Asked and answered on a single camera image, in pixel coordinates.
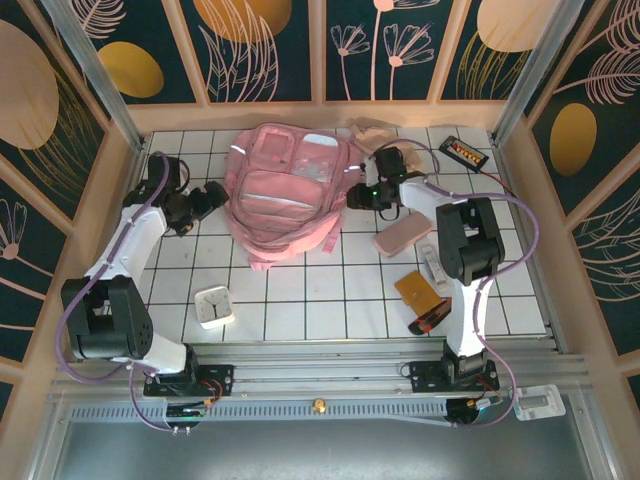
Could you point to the beige fabric pouch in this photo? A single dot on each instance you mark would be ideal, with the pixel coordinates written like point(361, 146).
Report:
point(375, 135)

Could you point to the black battery charger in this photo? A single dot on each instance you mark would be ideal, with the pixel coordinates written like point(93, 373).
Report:
point(462, 151)

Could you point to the aluminium mounting rail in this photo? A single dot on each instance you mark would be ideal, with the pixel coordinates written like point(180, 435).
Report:
point(320, 377)

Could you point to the white square alarm clock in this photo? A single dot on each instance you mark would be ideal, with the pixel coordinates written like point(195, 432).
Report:
point(215, 307)

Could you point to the pink pencil case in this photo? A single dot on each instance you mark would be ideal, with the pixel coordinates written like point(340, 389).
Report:
point(402, 233)

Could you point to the brass knob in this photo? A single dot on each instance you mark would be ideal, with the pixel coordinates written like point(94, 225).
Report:
point(318, 406)

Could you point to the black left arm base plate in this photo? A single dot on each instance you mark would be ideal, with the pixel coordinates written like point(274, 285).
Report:
point(220, 380)

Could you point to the white remote control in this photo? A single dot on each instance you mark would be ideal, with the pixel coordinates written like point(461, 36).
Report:
point(434, 265)

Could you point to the pink backpack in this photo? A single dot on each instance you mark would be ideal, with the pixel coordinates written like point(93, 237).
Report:
point(285, 200)

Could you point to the small white plastic box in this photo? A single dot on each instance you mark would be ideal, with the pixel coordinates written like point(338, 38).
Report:
point(537, 402)

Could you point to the mustard yellow wallet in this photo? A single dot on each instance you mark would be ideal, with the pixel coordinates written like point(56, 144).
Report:
point(417, 295)

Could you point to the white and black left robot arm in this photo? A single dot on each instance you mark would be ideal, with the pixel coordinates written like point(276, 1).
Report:
point(130, 245)

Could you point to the aluminium frame post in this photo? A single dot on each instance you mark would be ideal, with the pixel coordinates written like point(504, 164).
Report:
point(100, 85)
point(530, 75)

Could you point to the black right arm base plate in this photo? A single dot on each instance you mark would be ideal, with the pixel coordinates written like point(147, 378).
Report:
point(425, 377)

